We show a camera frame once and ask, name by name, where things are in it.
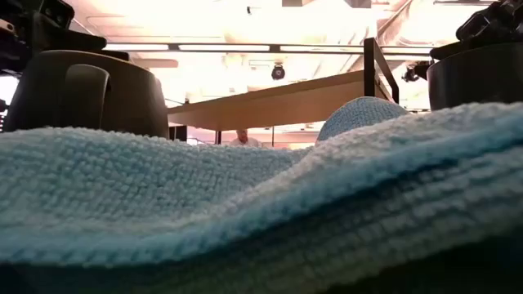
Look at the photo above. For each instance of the person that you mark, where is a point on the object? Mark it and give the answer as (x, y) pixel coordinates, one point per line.
(244, 136)

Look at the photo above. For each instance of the black mug yellow interior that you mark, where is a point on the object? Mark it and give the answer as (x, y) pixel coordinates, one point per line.
(122, 94)

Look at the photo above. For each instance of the black tumbler cup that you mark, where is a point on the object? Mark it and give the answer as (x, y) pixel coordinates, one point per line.
(474, 81)

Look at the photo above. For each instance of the blue microfibre cloth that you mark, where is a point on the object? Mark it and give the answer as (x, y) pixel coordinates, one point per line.
(204, 196)

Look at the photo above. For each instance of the black overhead camera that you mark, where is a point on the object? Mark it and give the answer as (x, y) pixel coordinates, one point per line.
(278, 72)

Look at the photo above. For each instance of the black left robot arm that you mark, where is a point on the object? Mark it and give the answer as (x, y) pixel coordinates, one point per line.
(12, 53)

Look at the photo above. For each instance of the wooden shelf black legs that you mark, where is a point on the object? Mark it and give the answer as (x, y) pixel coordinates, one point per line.
(265, 110)

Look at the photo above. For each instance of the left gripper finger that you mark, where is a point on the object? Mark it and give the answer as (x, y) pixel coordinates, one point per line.
(77, 43)
(116, 55)

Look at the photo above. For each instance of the black aluminium table frame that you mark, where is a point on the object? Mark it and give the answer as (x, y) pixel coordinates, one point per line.
(274, 48)

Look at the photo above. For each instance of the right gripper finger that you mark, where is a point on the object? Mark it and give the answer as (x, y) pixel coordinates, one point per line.
(418, 71)
(461, 47)

